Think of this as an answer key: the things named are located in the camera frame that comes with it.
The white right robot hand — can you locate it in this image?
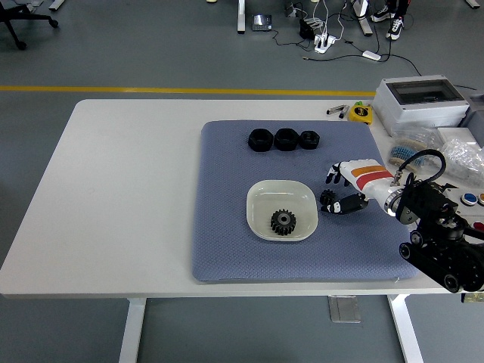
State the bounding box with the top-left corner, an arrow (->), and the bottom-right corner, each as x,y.
319,159 -> 397,216

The large black gear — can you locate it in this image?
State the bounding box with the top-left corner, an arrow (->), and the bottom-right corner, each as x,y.
270,209 -> 298,237

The small black hex nut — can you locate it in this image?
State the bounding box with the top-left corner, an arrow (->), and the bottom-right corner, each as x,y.
299,130 -> 321,150

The large black hex nut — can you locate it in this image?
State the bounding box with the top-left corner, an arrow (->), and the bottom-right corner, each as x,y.
247,128 -> 272,153
273,127 -> 299,151

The flat white box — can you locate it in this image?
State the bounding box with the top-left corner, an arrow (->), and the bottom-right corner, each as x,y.
436,127 -> 479,147

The white box with coloured buttons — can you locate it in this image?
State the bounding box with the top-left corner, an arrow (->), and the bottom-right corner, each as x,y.
445,185 -> 484,232

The grey-blue box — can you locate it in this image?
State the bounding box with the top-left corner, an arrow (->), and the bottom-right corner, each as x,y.
459,92 -> 484,144

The clear bag of blue resistors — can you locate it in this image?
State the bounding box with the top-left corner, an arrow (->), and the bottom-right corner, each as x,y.
387,126 -> 442,171

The yellow tape measure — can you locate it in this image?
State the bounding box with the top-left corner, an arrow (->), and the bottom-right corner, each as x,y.
347,101 -> 374,125

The white square dish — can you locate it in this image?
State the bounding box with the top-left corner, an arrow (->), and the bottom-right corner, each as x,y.
246,179 -> 318,242

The grey metal floor plate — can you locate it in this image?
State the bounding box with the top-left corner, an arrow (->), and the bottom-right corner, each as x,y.
327,295 -> 362,324

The white power strip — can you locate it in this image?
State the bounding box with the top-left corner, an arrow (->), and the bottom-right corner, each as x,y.
313,33 -> 337,54

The blue-grey textured mat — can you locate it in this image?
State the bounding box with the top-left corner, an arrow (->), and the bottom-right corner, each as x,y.
190,119 -> 420,284

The person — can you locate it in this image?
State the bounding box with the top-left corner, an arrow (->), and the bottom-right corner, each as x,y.
370,0 -> 413,41

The white table leg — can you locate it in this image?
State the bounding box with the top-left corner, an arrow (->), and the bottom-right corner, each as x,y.
386,294 -> 424,363
118,297 -> 147,363

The black power adapter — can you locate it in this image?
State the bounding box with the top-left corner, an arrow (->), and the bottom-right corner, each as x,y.
298,18 -> 315,39

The black office chair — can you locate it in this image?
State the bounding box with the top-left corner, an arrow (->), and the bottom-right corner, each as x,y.
0,0 -> 60,51

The grey electrical enclosure box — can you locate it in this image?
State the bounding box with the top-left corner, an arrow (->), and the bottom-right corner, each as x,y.
372,74 -> 471,138

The black floor cable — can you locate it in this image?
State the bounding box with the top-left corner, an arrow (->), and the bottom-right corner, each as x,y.
271,29 -> 423,76

